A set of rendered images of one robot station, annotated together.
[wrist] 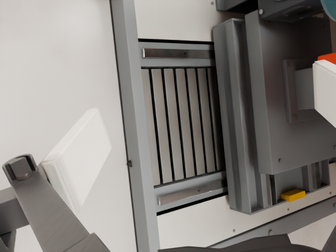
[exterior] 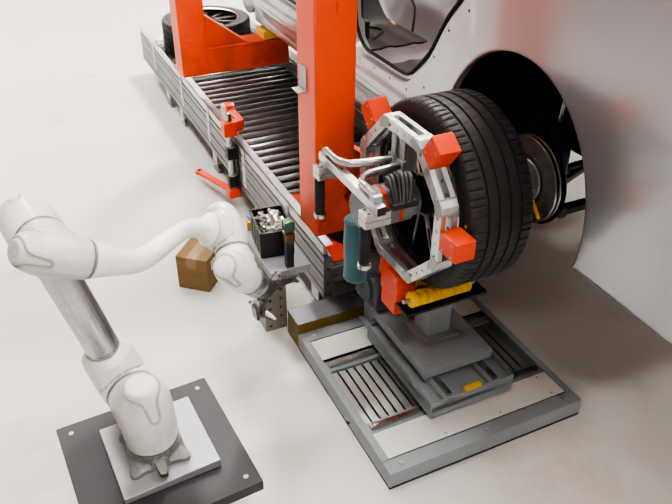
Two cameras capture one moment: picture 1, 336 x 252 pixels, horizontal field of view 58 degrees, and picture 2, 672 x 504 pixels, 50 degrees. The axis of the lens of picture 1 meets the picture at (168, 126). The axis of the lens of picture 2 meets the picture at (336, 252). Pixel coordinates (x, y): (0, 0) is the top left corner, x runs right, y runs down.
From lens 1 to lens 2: 2.29 m
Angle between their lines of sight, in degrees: 51
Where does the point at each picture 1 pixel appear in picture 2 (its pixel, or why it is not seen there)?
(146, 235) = (370, 445)
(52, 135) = (296, 425)
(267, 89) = (399, 336)
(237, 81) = (386, 346)
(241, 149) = (408, 376)
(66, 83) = (295, 401)
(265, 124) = (408, 352)
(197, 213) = (404, 428)
